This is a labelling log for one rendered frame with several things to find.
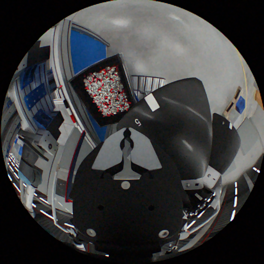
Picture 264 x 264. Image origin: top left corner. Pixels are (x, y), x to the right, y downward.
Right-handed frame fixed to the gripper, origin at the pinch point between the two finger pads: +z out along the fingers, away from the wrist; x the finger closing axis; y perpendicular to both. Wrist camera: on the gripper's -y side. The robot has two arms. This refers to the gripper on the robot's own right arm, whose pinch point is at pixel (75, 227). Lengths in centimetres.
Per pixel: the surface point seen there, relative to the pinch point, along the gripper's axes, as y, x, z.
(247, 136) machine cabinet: -780, 29, 48
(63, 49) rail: -17, -63, 65
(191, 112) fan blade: -50, -46, 47
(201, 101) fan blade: -52, -48, 48
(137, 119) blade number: -40, -41, 51
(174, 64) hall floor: -98, -59, 148
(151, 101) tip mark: -43, -45, 51
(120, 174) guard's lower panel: -26, 46, 54
